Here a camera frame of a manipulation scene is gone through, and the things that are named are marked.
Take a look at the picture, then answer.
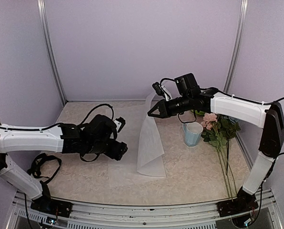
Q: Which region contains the light blue ceramic mug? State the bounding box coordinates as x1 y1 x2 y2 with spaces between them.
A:
183 122 203 147

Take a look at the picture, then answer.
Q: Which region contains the white wrapping paper sheet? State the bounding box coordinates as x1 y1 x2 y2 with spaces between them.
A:
137 93 166 177

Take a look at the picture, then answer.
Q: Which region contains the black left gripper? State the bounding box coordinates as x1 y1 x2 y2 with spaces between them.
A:
85 139 128 160

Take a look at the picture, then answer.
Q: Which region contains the black strap on table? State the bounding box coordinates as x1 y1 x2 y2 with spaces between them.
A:
27 153 62 184

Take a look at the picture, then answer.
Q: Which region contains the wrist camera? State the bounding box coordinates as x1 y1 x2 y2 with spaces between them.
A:
113 117 126 133
152 82 172 101

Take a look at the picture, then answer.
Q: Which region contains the right aluminium corner post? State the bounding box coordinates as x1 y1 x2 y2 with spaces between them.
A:
223 0 249 93

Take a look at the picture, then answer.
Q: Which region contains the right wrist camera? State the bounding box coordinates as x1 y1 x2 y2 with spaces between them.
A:
152 82 172 101

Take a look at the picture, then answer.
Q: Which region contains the blue fake hydrangea stem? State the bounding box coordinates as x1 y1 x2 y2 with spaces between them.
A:
218 114 241 174

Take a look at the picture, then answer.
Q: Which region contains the aluminium corner post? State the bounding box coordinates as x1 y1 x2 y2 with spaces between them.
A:
37 0 68 106
223 0 249 93

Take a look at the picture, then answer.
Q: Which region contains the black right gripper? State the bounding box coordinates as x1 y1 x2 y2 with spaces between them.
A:
148 93 193 118

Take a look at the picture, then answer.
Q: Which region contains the pink fake rose stem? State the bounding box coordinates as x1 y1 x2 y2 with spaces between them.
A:
213 123 237 200
200 112 235 201

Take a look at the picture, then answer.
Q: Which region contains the aluminium front rail frame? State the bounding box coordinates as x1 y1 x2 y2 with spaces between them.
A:
6 188 284 229

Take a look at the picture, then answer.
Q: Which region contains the left aluminium corner post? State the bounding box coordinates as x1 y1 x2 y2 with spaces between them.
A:
37 0 68 106

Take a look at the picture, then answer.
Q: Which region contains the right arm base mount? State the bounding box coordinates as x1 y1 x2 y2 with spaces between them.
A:
216 196 259 217

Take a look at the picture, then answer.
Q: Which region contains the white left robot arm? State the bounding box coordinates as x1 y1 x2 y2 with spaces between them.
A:
0 114 128 212

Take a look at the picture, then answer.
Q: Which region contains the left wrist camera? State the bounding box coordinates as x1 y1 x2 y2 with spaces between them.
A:
113 117 126 133

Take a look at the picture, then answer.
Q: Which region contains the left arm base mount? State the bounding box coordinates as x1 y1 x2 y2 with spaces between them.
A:
30 199 73 218

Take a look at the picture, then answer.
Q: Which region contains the green round saucer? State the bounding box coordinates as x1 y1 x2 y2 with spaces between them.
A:
191 110 205 116

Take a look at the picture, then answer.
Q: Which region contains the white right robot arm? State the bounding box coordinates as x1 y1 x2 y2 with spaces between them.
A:
147 87 284 212

